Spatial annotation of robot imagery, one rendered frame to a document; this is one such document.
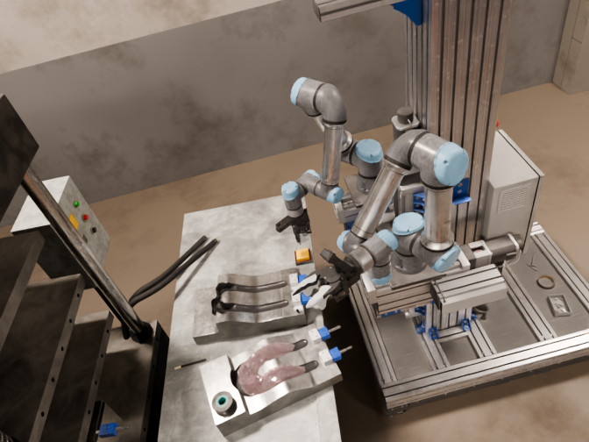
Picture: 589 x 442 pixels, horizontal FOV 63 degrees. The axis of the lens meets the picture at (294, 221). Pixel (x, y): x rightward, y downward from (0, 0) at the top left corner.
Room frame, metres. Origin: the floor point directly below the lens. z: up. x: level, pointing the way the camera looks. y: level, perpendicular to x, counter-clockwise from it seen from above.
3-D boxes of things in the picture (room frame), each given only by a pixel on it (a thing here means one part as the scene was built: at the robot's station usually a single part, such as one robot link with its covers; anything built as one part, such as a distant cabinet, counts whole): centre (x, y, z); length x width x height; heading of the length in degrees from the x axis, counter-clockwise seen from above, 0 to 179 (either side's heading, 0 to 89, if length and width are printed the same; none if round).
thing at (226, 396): (0.88, 0.42, 0.93); 0.08 x 0.08 x 0.04
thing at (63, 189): (1.63, 0.97, 0.74); 0.30 x 0.22 x 1.47; 175
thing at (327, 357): (1.00, -0.03, 0.86); 0.13 x 0.05 x 0.05; 102
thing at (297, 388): (0.99, 0.24, 0.86); 0.50 x 0.26 x 0.11; 102
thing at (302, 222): (1.57, -0.02, 1.06); 0.09 x 0.08 x 0.12; 85
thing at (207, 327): (1.35, 0.29, 0.87); 0.50 x 0.26 x 0.14; 85
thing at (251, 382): (1.00, 0.24, 0.90); 0.26 x 0.18 x 0.08; 102
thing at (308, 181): (1.62, -0.10, 1.22); 0.11 x 0.11 x 0.08; 39
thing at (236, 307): (1.34, 0.28, 0.92); 0.35 x 0.16 x 0.09; 85
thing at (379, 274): (1.00, -0.22, 1.34); 0.11 x 0.08 x 0.11; 27
